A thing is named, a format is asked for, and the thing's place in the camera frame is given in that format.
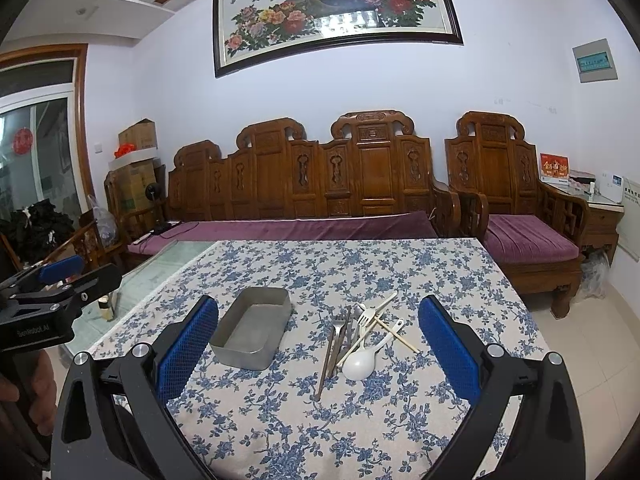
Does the metal smiley spoon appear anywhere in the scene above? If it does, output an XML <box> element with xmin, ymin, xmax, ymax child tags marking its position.
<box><xmin>349</xmin><ymin>304</ymin><xmax>369</xmax><ymax>354</ymax></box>

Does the lower cardboard box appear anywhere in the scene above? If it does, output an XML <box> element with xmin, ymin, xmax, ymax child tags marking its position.
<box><xmin>114</xmin><ymin>159</ymin><xmax>156</xmax><ymax>214</ymax></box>

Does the wooden side table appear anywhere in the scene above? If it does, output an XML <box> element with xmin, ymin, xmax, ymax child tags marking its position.
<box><xmin>538</xmin><ymin>181</ymin><xmax>624</xmax><ymax>263</ymax></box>

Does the glass sliding door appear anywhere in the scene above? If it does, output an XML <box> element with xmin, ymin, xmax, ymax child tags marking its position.
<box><xmin>1</xmin><ymin>44</ymin><xmax>94</xmax><ymax>224</ymax></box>

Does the upper cardboard box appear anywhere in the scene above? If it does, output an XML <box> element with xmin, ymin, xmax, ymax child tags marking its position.
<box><xmin>118</xmin><ymin>118</ymin><xmax>157</xmax><ymax>150</ymax></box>

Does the metal rectangular tray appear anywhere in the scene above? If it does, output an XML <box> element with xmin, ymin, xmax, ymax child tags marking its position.
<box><xmin>209</xmin><ymin>287</ymin><xmax>293</xmax><ymax>370</ymax></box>

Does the carved wooden sofa bench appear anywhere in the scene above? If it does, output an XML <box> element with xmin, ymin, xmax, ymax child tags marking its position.
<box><xmin>168</xmin><ymin>110</ymin><xmax>461</xmax><ymax>237</ymax></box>

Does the person left hand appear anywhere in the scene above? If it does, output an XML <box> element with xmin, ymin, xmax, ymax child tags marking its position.
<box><xmin>20</xmin><ymin>350</ymin><xmax>58</xmax><ymax>437</ymax></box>

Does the grey wall electrical box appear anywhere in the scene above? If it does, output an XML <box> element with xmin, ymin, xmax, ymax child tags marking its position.
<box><xmin>573</xmin><ymin>38</ymin><xmax>618</xmax><ymax>84</ymax></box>

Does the purple armchair cushion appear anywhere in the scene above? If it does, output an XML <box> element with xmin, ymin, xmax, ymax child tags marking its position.
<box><xmin>484</xmin><ymin>214</ymin><xmax>579</xmax><ymax>264</ymax></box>

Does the red gift box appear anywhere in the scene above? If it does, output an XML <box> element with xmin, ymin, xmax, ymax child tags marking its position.
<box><xmin>540</xmin><ymin>153</ymin><xmax>570</xmax><ymax>181</ymax></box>

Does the grey plastic bag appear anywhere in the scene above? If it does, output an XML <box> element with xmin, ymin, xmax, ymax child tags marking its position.
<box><xmin>87</xmin><ymin>195</ymin><xmax>119</xmax><ymax>248</ymax></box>

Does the framed peacock flower painting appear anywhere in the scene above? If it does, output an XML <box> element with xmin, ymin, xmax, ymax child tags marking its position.
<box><xmin>213</xmin><ymin>0</ymin><xmax>463</xmax><ymax>77</ymax></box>

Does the light wooden chopstick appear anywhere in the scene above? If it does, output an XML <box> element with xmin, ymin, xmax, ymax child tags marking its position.
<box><xmin>374</xmin><ymin>316</ymin><xmax>419</xmax><ymax>353</ymax></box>
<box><xmin>337</xmin><ymin>314</ymin><xmax>390</xmax><ymax>368</ymax></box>

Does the blue floral tablecloth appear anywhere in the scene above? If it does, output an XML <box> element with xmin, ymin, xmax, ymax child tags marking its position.
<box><xmin>91</xmin><ymin>238</ymin><xmax>548</xmax><ymax>479</ymax></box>

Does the white plastic spoon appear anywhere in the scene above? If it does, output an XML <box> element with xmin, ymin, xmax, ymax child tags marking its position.
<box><xmin>342</xmin><ymin>334</ymin><xmax>394</xmax><ymax>382</ymax></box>
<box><xmin>381</xmin><ymin>318</ymin><xmax>405</xmax><ymax>339</ymax></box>

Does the white router box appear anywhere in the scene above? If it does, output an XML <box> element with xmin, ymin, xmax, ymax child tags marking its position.
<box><xmin>598</xmin><ymin>171</ymin><xmax>625</xmax><ymax>204</ymax></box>

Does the cardboard box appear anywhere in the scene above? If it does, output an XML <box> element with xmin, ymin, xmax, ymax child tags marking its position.
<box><xmin>118</xmin><ymin>118</ymin><xmax>157</xmax><ymax>150</ymax></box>
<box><xmin>114</xmin><ymin>159</ymin><xmax>156</xmax><ymax>214</ymax></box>

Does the carved wooden armchair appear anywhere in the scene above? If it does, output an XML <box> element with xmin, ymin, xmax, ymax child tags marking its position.
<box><xmin>445</xmin><ymin>110</ymin><xmax>584</xmax><ymax>318</ymax></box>

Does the white plastic fork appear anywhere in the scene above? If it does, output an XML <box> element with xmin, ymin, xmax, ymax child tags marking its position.
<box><xmin>358</xmin><ymin>290</ymin><xmax>398</xmax><ymax>327</ymax></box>

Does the wooden side chair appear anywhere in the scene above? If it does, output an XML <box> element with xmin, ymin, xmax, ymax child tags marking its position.
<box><xmin>43</xmin><ymin>209</ymin><xmax>127</xmax><ymax>272</ymax></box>

